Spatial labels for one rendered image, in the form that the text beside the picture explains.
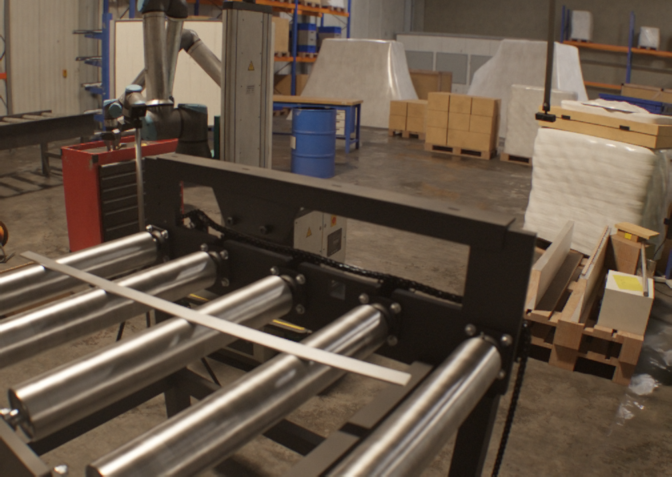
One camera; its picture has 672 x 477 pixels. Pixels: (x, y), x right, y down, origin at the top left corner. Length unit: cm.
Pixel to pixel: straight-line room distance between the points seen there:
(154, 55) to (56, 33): 968
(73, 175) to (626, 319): 340
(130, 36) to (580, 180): 455
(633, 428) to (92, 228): 329
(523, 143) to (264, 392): 870
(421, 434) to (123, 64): 536
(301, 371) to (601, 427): 185
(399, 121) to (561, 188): 718
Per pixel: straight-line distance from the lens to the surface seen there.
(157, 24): 264
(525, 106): 944
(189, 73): 608
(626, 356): 298
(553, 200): 473
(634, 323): 296
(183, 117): 260
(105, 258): 177
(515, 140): 953
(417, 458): 93
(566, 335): 297
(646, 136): 432
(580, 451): 251
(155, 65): 260
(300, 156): 697
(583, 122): 457
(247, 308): 137
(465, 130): 961
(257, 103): 281
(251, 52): 275
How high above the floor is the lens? 149
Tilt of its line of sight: 17 degrees down
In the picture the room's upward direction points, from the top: 2 degrees clockwise
